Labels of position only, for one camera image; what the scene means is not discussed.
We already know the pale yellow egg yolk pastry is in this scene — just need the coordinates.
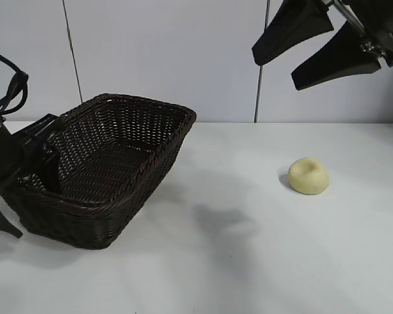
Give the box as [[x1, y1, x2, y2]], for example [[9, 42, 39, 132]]
[[288, 156, 330, 196]]

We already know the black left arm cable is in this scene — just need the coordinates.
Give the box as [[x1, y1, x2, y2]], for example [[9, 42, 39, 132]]
[[0, 48, 29, 114]]

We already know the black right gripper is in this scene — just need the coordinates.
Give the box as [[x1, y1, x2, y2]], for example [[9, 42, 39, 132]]
[[251, 0, 393, 92]]

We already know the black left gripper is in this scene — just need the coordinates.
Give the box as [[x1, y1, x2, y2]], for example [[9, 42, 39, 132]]
[[0, 114, 63, 239]]

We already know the dark brown wicker basket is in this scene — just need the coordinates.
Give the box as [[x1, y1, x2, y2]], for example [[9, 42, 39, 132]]
[[5, 93, 197, 251]]

